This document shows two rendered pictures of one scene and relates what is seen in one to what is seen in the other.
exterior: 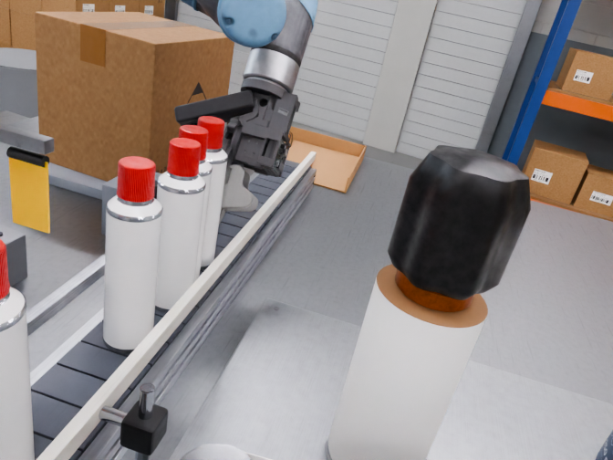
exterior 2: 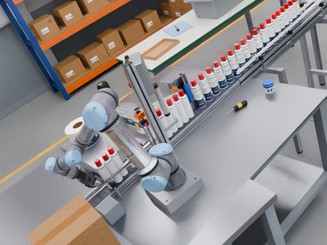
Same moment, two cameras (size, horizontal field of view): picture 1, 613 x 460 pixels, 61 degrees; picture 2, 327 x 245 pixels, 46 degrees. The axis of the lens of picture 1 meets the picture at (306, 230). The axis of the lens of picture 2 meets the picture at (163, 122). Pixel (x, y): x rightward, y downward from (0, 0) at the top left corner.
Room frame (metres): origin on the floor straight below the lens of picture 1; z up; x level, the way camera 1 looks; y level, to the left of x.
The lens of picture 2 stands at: (1.35, 1.81, 2.19)
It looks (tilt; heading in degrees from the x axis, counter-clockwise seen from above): 31 degrees down; 233
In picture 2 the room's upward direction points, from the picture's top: 25 degrees counter-clockwise
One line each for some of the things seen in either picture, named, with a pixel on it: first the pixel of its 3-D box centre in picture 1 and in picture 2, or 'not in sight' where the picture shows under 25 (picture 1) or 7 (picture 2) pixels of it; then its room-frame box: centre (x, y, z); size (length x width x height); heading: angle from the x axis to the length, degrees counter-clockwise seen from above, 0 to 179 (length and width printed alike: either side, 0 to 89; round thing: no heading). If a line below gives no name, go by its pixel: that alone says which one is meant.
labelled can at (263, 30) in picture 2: not in sight; (264, 36); (-0.90, 0.37, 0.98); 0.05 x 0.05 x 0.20
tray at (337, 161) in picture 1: (308, 154); not in sight; (1.30, 0.04, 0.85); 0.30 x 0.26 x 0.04; 171
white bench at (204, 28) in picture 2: not in sight; (212, 50); (-1.70, -0.84, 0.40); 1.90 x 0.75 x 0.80; 165
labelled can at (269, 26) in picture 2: not in sight; (270, 31); (-0.98, 0.38, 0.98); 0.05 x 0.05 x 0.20
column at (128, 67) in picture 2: not in sight; (152, 116); (0.30, 0.33, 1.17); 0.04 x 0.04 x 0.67; 81
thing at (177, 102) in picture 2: not in sight; (180, 108); (0.00, 0.23, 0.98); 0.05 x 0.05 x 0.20
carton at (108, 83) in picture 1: (141, 95); (77, 244); (1.03, 0.38, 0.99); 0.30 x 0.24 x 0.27; 167
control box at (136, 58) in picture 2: not in sight; (138, 75); (0.22, 0.28, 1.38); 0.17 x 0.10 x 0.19; 47
